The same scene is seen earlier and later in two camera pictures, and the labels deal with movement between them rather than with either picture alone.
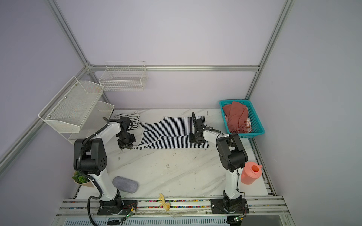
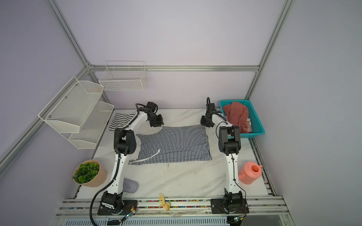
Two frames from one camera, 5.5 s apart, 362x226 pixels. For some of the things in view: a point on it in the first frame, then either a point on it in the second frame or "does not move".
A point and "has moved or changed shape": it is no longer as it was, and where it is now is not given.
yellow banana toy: [166, 205] does not move
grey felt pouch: [125, 185] does not move
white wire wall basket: [123, 75] does not move
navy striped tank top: [169, 132] has moved or changed shape
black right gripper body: [194, 139] → [205, 122]
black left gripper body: [125, 140] → [155, 120]
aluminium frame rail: [174, 68] does not move
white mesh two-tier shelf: [77, 111] does not move
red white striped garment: [247, 124] does not move
